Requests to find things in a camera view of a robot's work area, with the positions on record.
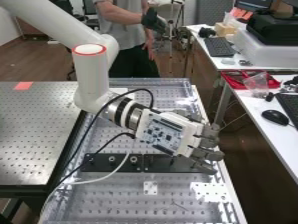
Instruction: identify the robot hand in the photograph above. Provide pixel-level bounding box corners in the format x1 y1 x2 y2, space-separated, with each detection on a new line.
133 109 226 175

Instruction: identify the black plate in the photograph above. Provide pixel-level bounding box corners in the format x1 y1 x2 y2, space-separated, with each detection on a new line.
80 152 218 175

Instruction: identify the red tray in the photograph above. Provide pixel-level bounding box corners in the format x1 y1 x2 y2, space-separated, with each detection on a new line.
220 69 284 91

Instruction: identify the white desk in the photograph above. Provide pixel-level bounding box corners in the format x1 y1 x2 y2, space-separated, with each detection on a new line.
185 23 298 73
212 73 298 186

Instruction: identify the black computer mouse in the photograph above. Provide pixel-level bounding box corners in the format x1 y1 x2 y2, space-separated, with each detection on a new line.
261 109 292 127

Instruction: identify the clear plastic cup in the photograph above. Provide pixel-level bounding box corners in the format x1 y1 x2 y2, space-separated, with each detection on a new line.
242 71 272 99

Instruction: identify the clear box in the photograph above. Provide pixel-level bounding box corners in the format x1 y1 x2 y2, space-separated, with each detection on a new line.
39 78 248 224

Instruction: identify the black keyboard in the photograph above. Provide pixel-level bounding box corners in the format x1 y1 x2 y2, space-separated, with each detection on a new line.
274 92 298 130
202 36 238 58

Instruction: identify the translucent white storage bin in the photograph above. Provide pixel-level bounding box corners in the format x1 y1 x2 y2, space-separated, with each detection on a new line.
233 28 298 70

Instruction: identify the person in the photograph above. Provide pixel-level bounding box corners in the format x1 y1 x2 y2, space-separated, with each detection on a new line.
91 0 171 80

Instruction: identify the red tape patch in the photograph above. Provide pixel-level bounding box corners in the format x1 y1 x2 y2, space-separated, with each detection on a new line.
12 81 35 92

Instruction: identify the black boxy device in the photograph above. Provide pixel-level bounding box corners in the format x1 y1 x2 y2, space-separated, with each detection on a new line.
246 13 298 46

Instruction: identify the black cable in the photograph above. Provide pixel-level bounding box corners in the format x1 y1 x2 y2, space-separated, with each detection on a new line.
44 87 156 201
51 132 137 189

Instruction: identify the small white square bracket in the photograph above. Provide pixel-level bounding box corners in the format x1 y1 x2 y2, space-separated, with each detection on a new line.
141 181 160 197

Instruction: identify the white cable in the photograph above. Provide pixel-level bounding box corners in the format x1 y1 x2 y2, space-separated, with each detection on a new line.
38 149 133 224

